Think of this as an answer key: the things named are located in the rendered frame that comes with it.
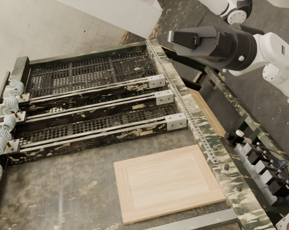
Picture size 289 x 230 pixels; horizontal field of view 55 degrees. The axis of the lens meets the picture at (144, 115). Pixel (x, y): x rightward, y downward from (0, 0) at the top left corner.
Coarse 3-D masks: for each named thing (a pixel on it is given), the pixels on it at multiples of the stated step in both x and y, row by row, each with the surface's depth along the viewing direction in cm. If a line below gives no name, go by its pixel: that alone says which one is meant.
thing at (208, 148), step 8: (152, 48) 253; (160, 64) 228; (168, 80) 207; (176, 88) 198; (184, 104) 182; (192, 120) 169; (200, 136) 157; (208, 144) 152; (208, 152) 147; (216, 160) 142
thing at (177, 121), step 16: (112, 128) 167; (128, 128) 166; (144, 128) 167; (160, 128) 169; (176, 128) 172; (16, 144) 158; (32, 144) 162; (48, 144) 161; (64, 144) 161; (80, 144) 164; (96, 144) 166; (16, 160) 161
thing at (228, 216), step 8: (232, 208) 122; (200, 216) 120; (208, 216) 120; (216, 216) 120; (224, 216) 119; (232, 216) 119; (168, 224) 119; (176, 224) 119; (184, 224) 118; (192, 224) 118; (200, 224) 118; (208, 224) 117; (216, 224) 118; (224, 224) 119
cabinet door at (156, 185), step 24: (120, 168) 149; (144, 168) 148; (168, 168) 146; (192, 168) 145; (120, 192) 137; (144, 192) 136; (168, 192) 134; (192, 192) 133; (216, 192) 132; (144, 216) 125
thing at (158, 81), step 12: (12, 84) 189; (108, 84) 207; (120, 84) 208; (132, 84) 206; (144, 84) 208; (156, 84) 210; (12, 96) 199; (24, 96) 198; (48, 96) 202; (60, 96) 200; (72, 96) 201; (84, 96) 203; (96, 96) 205; (24, 108) 199; (36, 108) 201
